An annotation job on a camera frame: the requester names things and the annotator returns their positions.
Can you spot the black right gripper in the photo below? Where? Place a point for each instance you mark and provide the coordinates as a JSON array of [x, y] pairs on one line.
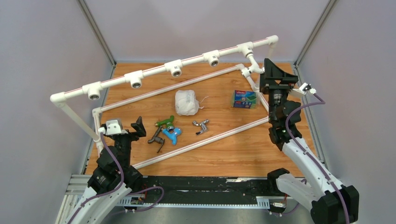
[[272, 73]]

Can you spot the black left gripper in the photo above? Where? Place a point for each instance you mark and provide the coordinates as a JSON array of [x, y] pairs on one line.
[[138, 126]]

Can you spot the white plastic faucet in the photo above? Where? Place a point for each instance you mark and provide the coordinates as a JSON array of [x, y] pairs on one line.
[[253, 68]]

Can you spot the white PVC pipe frame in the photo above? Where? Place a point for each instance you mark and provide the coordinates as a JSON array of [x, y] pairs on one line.
[[135, 78]]

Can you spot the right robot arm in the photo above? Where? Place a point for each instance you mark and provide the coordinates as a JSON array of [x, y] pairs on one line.
[[328, 199]]

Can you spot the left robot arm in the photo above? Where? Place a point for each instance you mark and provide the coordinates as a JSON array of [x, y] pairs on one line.
[[114, 177]]

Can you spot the green sponge pack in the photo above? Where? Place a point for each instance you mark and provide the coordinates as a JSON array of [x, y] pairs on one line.
[[244, 99]]

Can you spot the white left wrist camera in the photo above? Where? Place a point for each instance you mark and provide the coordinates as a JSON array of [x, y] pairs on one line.
[[112, 127]]

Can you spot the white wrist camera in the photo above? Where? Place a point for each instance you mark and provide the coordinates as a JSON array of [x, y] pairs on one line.
[[112, 127], [304, 89]]

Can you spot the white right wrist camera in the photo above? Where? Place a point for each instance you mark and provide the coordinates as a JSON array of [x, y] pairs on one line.
[[304, 89]]

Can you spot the white drawstring bag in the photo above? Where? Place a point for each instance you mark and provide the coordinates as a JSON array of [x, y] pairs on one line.
[[186, 103]]

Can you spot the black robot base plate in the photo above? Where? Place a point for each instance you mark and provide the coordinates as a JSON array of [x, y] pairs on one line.
[[207, 190]]

